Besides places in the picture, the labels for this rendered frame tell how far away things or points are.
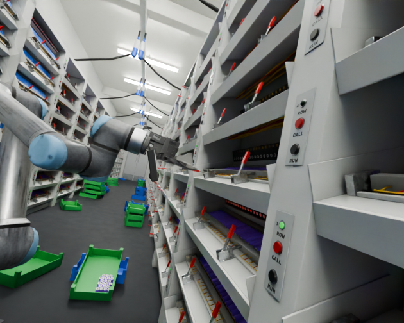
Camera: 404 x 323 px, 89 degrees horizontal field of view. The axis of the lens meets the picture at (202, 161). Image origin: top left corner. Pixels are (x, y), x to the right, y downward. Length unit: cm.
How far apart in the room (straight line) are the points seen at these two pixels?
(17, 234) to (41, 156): 49
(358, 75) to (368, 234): 19
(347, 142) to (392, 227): 14
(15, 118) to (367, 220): 86
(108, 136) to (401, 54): 68
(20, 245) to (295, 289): 98
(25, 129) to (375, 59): 80
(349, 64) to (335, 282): 29
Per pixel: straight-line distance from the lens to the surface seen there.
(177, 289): 109
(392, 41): 33
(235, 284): 49
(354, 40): 41
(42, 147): 68
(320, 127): 34
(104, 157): 74
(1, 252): 108
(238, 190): 51
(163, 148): 74
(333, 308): 38
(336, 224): 30
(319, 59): 40
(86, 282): 147
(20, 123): 82
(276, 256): 36
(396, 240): 27
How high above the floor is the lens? 73
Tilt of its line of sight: 5 degrees up
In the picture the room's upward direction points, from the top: 12 degrees clockwise
